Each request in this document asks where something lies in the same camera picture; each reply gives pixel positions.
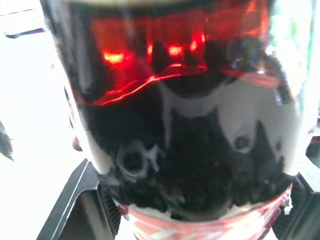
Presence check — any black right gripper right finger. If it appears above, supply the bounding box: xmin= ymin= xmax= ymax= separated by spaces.
xmin=272 ymin=134 xmax=320 ymax=240

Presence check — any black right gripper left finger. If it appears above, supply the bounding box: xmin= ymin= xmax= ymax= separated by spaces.
xmin=36 ymin=157 xmax=122 ymax=240

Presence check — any cola bottle with red label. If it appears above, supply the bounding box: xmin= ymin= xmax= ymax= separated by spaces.
xmin=39 ymin=0 xmax=305 ymax=240

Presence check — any dark fuzzy object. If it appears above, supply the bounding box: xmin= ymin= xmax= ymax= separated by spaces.
xmin=0 ymin=120 xmax=15 ymax=162

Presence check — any dark thin strip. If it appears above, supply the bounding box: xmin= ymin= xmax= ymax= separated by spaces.
xmin=3 ymin=27 xmax=46 ymax=39

